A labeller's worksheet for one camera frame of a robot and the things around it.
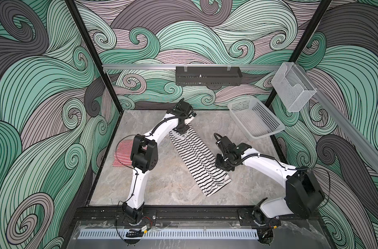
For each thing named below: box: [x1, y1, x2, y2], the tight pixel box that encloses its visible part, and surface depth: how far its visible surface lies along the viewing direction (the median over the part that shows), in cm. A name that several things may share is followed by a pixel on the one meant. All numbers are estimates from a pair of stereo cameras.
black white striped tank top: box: [168, 124, 232, 198], surface depth 94 cm
